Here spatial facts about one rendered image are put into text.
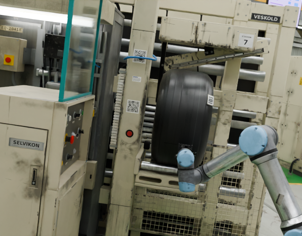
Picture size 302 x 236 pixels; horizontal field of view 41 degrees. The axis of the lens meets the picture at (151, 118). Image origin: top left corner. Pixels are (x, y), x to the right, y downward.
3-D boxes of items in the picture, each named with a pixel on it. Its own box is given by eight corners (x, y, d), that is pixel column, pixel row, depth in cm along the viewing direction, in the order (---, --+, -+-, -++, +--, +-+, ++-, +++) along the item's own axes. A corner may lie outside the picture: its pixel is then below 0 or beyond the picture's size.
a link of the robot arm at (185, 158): (177, 169, 179) (176, 150, 179) (177, 166, 190) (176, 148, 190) (195, 168, 179) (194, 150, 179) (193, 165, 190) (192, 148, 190)
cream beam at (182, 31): (158, 39, 250) (162, 15, 249) (160, 41, 275) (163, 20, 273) (255, 52, 247) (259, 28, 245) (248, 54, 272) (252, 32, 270)
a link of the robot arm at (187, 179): (202, 189, 188) (200, 165, 188) (190, 193, 179) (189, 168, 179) (187, 188, 193) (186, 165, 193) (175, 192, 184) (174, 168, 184)
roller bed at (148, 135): (124, 145, 274) (130, 103, 270) (127, 142, 289) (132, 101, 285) (152, 150, 273) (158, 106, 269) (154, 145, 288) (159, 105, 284)
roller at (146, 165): (140, 158, 230) (139, 165, 232) (139, 163, 226) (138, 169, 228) (200, 168, 228) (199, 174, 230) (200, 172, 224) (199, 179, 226)
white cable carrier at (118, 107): (109, 148, 236) (119, 68, 230) (110, 146, 241) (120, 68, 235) (117, 149, 236) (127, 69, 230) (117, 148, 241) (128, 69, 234)
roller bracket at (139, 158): (132, 174, 224) (135, 158, 223) (139, 158, 263) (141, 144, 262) (138, 175, 224) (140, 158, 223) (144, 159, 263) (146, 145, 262)
